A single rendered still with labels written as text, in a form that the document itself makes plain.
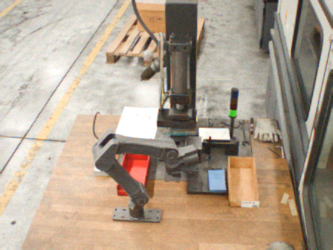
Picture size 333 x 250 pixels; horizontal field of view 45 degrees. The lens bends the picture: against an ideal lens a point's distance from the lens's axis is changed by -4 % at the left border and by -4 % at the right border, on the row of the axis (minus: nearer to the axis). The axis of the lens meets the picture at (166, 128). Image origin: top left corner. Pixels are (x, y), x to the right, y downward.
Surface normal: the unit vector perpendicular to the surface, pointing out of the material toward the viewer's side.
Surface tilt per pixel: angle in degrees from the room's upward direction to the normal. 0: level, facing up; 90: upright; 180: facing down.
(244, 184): 0
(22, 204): 0
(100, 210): 0
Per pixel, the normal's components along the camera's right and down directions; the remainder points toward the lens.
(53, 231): -0.02, -0.80
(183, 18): -0.08, 0.59
